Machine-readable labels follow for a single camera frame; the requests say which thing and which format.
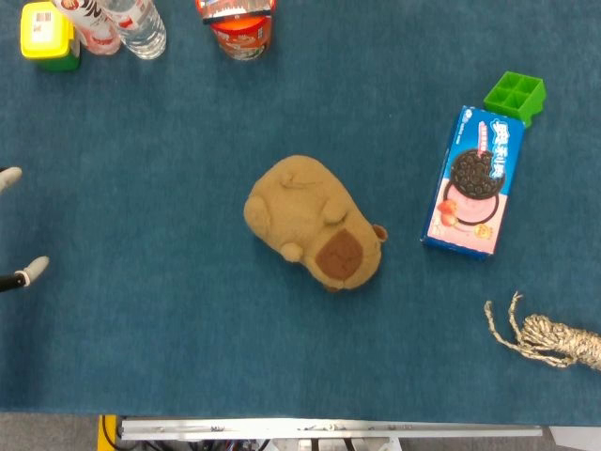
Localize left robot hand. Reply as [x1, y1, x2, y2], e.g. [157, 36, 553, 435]
[0, 165, 51, 293]

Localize brown capybara plush toy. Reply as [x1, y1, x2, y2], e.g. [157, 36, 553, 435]
[242, 154, 390, 294]

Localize yellow lidded green container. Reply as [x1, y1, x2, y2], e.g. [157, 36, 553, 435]
[20, 1, 82, 73]

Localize pink labelled drink bottle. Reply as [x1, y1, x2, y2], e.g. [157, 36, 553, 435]
[51, 0, 122, 56]

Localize clear plastic water bottle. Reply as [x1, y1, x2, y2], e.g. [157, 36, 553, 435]
[99, 0, 168, 61]

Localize red instant noodle cup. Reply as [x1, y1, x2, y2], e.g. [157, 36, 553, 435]
[194, 0, 278, 62]

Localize blue Oreo cookie box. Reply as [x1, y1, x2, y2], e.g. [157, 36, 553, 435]
[420, 104, 527, 262]

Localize green plastic grid tray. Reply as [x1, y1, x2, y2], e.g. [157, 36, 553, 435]
[483, 70, 547, 129]

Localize aluminium table frame rail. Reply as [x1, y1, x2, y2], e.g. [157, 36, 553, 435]
[116, 416, 556, 443]

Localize braided beige rope bundle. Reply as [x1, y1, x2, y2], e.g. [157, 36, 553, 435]
[484, 290, 601, 372]

